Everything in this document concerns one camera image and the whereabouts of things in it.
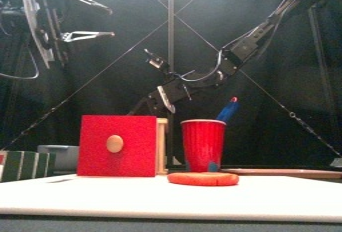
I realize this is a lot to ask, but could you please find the red-front drawer with wooden knob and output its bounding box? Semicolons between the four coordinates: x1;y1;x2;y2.
76;114;159;178

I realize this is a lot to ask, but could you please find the wooden drawer box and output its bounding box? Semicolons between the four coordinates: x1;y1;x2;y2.
155;117;170;176

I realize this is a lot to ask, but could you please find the round flat red-orange dough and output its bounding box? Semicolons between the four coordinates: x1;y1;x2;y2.
166;171;240;187

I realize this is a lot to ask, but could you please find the blue toy utensil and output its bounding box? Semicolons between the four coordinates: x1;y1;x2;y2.
215;99;240;124

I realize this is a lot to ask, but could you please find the white cutting board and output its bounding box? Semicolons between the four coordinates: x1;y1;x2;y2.
0;173;342;224

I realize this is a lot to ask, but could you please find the slim black tool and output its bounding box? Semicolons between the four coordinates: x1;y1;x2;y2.
45;177;73;184

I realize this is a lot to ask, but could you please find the toy watermelon slice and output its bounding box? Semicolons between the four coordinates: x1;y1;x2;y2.
0;150;57;183

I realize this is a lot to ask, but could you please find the tan rectangular board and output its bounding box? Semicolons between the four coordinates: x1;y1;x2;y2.
219;167;342;181

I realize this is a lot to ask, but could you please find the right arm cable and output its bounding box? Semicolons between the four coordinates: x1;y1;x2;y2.
174;49;226;84

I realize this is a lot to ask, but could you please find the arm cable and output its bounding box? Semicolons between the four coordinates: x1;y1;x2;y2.
174;49;226;84
0;46;40;81

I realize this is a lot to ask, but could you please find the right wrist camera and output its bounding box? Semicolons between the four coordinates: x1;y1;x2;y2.
143;48;172;75

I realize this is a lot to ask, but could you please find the vertical metal frame post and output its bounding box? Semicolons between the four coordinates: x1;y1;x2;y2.
167;0;176;168

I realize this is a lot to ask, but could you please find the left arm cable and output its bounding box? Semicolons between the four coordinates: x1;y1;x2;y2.
0;46;40;81

